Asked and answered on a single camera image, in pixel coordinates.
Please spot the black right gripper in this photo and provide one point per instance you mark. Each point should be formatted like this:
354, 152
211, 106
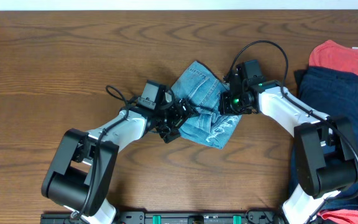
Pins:
226, 104

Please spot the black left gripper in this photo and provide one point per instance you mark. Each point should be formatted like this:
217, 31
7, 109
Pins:
179, 115

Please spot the light blue denim jeans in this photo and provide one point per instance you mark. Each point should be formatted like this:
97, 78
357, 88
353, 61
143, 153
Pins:
200, 87

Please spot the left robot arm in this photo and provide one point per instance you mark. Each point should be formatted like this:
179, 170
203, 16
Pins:
80, 173

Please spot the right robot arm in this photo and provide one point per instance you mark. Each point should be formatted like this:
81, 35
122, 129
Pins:
326, 155

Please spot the red t-shirt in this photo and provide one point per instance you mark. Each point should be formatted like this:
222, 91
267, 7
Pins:
331, 86

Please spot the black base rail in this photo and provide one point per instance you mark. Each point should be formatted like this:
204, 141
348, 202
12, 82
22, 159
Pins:
250, 217

